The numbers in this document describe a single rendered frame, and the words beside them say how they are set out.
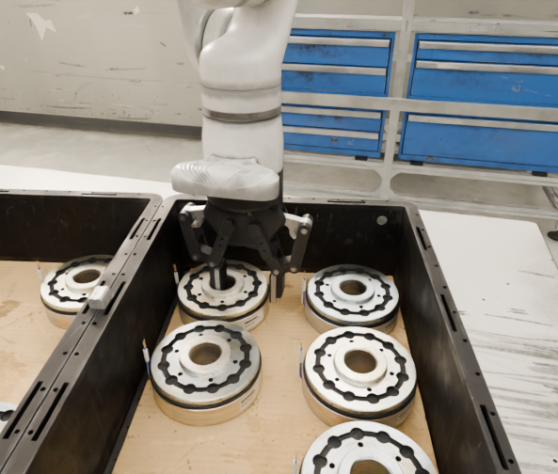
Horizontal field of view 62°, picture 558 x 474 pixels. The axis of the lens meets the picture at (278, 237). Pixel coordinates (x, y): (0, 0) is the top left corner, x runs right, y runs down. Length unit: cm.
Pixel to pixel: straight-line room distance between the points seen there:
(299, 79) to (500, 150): 96
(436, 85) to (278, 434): 194
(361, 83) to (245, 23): 182
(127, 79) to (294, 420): 330
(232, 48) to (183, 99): 305
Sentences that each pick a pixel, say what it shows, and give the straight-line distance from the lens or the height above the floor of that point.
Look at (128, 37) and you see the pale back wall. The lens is 352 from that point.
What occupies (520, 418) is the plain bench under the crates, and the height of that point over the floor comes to 70.
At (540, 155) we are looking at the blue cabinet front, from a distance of 240.
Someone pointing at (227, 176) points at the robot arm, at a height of 103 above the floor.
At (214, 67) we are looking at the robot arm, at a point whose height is 111.
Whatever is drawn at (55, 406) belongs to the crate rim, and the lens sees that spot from 37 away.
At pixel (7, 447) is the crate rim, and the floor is 93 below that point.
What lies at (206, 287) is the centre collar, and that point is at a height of 87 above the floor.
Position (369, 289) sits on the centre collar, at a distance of 52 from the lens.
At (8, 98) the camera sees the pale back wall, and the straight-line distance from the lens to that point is 426.
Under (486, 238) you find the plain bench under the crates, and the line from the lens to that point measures 100.
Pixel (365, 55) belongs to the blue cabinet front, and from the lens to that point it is 220.
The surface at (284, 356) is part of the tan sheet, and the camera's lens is 49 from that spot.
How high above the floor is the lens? 119
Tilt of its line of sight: 32 degrees down
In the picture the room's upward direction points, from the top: straight up
